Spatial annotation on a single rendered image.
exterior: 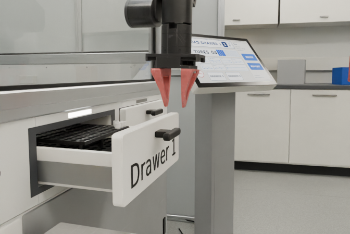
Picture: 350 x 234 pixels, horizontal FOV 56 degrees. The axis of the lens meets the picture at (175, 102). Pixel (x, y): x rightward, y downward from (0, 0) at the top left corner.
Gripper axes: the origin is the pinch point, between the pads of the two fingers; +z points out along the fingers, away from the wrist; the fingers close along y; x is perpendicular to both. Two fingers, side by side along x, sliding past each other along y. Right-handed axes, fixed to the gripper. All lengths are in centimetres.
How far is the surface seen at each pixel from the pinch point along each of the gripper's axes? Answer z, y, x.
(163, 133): 5.1, 0.7, 4.7
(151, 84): -1.5, 18.3, -35.9
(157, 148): 8.4, 2.3, 3.0
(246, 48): -18, -4, -112
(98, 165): 8.8, 7.5, 15.9
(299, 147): 67, -46, -284
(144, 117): 7.2, 16.6, -25.5
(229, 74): -5, 1, -87
